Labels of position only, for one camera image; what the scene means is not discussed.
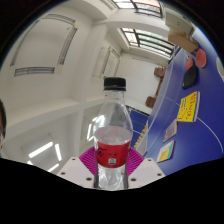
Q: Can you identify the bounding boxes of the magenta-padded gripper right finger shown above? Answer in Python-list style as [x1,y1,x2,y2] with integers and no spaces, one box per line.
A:
[124,147,166,190]

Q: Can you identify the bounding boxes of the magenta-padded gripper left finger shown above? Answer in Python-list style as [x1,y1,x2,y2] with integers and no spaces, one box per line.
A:
[57,147,98,189]

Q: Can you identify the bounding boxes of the clear red-labelled drink bottle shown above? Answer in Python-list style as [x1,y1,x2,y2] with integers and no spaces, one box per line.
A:
[92,77,134,191]

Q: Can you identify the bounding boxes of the ceiling lights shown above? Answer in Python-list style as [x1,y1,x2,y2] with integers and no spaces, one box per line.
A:
[9,13,121,174]

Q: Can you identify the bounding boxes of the grey notebook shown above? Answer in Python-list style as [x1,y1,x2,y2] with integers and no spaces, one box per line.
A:
[162,118,179,144]

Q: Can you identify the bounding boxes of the blue folded partition boards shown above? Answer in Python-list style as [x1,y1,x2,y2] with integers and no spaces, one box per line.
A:
[129,109,149,148]

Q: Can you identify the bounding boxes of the brown armchair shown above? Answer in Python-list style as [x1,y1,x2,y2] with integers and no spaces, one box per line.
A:
[145,95,158,109]
[153,65,167,79]

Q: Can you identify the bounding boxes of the yellow book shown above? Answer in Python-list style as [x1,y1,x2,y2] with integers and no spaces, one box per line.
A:
[175,90,202,123]

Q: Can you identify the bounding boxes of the tall dark-framed window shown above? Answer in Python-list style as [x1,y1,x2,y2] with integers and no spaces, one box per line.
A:
[120,27,175,59]

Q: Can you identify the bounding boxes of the brown cardboard box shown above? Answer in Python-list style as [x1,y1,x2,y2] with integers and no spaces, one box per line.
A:
[167,27,199,54]

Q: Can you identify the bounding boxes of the beige two-door cabinet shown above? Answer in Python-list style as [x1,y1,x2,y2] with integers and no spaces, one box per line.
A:
[164,8,196,36]

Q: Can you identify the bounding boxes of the large dark-framed window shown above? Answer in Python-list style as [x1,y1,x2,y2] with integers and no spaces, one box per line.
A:
[111,0,164,18]

